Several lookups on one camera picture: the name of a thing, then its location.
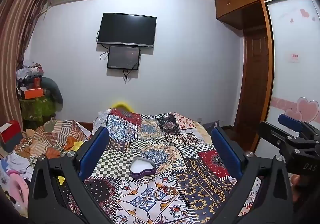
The brown striped curtain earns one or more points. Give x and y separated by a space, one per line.
15 46

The orange box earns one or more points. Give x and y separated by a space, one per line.
33 93

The purple heart-shaped tin box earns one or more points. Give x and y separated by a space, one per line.
142 166

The pile of mixed clutter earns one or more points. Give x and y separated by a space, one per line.
28 74

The small black wall monitor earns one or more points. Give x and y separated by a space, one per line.
123 57

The wooden bed frame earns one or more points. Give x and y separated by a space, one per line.
83 126

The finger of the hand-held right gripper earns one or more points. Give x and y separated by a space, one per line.
287 121
271 131

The yellow cloth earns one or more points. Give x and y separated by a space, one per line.
78 146

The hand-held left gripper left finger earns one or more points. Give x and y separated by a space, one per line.
93 151

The wall-mounted black television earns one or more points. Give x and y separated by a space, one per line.
127 29

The white clothes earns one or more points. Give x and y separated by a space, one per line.
17 161

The dark grey cloth bundle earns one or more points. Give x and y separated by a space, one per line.
53 94

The orange striped blanket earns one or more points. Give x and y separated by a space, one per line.
50 136

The pink cloth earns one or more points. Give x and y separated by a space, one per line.
15 186

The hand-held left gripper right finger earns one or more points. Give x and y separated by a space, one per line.
226 149

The yellow pillow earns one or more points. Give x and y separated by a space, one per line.
122 105

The person's right hand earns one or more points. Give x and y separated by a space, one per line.
297 186

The red box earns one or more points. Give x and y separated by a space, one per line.
11 132

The patchwork printed blanket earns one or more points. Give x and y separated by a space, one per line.
155 136

